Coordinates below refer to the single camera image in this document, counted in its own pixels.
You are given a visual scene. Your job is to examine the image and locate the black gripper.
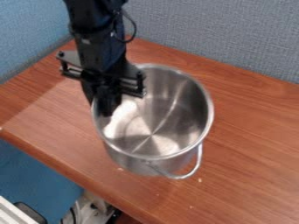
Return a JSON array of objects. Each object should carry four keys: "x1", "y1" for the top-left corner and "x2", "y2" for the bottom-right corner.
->
[{"x1": 56, "y1": 31, "x2": 145, "y2": 117}]

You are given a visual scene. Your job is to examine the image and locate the stainless steel pot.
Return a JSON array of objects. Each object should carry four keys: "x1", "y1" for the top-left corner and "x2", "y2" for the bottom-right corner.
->
[{"x1": 91, "y1": 63, "x2": 215, "y2": 179}]

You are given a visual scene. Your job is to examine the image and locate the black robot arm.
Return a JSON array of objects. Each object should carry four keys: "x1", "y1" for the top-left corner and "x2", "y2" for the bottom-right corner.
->
[{"x1": 56, "y1": 0, "x2": 145, "y2": 116}]

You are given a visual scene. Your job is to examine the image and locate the white radiator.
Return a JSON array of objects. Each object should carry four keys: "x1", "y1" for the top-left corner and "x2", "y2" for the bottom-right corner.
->
[{"x1": 0, "y1": 196, "x2": 48, "y2": 224}]

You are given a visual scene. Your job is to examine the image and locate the white cables under table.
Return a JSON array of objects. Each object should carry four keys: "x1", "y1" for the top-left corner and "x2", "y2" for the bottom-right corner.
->
[{"x1": 60, "y1": 191, "x2": 121, "y2": 224}]

